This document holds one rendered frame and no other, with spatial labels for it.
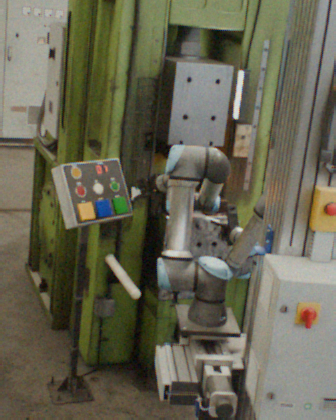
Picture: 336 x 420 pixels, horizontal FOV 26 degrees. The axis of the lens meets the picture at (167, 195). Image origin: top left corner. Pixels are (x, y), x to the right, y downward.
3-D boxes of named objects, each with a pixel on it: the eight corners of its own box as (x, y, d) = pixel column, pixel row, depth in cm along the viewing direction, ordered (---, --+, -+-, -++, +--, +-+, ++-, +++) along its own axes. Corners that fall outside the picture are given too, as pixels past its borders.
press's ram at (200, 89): (238, 146, 369) (249, 67, 358) (167, 144, 355) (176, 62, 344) (206, 129, 406) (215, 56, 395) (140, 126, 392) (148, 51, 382)
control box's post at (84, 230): (75, 393, 367) (92, 186, 337) (68, 394, 365) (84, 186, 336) (73, 389, 370) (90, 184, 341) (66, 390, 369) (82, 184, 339)
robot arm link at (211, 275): (228, 302, 268) (232, 267, 264) (191, 299, 267) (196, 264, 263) (224, 288, 280) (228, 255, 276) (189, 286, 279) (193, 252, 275)
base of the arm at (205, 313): (230, 328, 270) (233, 303, 267) (189, 326, 268) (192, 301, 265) (223, 310, 284) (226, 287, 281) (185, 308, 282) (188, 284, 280)
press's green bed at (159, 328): (213, 375, 399) (224, 296, 386) (148, 381, 385) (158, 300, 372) (177, 329, 448) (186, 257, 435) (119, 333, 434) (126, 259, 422)
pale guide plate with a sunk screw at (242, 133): (248, 157, 386) (252, 125, 382) (232, 156, 383) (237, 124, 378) (246, 156, 388) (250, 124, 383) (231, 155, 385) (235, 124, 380)
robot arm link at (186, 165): (196, 295, 265) (210, 146, 265) (155, 292, 264) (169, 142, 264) (193, 290, 277) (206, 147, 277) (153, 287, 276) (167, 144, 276)
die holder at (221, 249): (225, 296, 386) (236, 216, 373) (157, 300, 372) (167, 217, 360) (186, 257, 436) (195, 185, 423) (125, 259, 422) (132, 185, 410)
